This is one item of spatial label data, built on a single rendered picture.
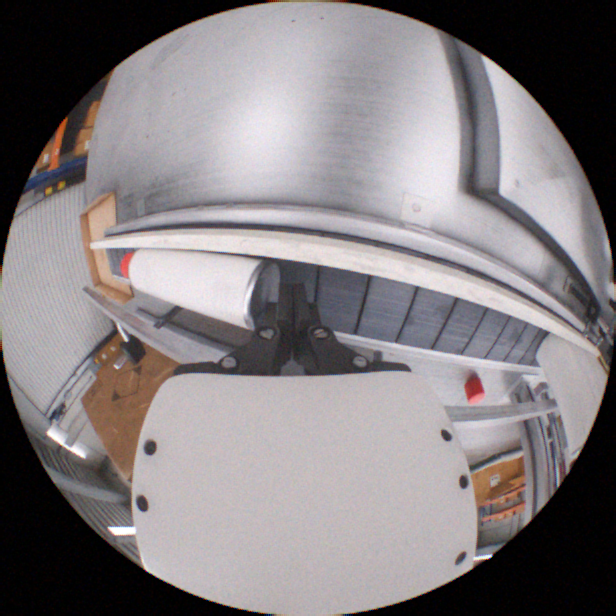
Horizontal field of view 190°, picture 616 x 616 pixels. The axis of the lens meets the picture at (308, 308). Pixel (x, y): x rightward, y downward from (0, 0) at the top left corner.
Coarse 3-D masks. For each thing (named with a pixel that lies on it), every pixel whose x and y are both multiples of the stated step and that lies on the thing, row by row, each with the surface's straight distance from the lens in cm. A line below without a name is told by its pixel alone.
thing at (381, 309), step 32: (192, 224) 25; (224, 224) 21; (256, 224) 20; (256, 256) 17; (416, 256) 15; (320, 288) 16; (352, 288) 15; (384, 288) 15; (416, 288) 16; (512, 288) 21; (352, 320) 17; (384, 320) 17; (416, 320) 17; (448, 320) 18; (480, 320) 20; (512, 320) 23; (448, 352) 21; (480, 352) 23; (512, 352) 27
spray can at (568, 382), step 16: (544, 336) 30; (544, 352) 30; (560, 352) 29; (544, 368) 30; (560, 368) 28; (576, 368) 29; (560, 384) 28; (576, 384) 28; (560, 400) 28; (576, 400) 27; (592, 400) 28; (576, 416) 27; (592, 416) 28; (576, 432) 27; (576, 448) 28
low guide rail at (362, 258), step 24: (96, 240) 43; (120, 240) 28; (144, 240) 21; (168, 240) 18; (192, 240) 15; (216, 240) 14; (240, 240) 13; (264, 240) 12; (288, 240) 11; (312, 240) 12; (336, 240) 12; (336, 264) 11; (360, 264) 11; (384, 264) 11; (408, 264) 11; (432, 264) 13; (432, 288) 12; (456, 288) 13; (480, 288) 14; (504, 312) 16; (528, 312) 18; (576, 336) 33
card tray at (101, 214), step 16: (112, 192) 50; (96, 208) 66; (112, 208) 52; (80, 224) 78; (96, 224) 67; (112, 224) 53; (96, 256) 75; (96, 272) 80; (96, 288) 77; (112, 288) 67; (128, 288) 54
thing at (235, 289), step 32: (128, 256) 27; (160, 256) 19; (192, 256) 16; (224, 256) 15; (160, 288) 18; (192, 288) 15; (224, 288) 13; (256, 288) 14; (224, 320) 15; (256, 320) 14
